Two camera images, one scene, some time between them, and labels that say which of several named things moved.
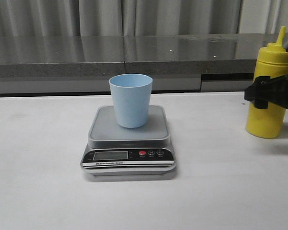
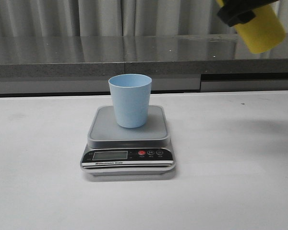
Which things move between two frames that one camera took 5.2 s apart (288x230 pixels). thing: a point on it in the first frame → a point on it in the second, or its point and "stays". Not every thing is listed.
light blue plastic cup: x=131 y=93 stays
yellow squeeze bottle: x=274 y=60 → x=264 y=32
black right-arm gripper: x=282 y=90 → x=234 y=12
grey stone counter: x=185 y=63 stays
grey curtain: x=54 y=18 stays
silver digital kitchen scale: x=113 y=150 stays
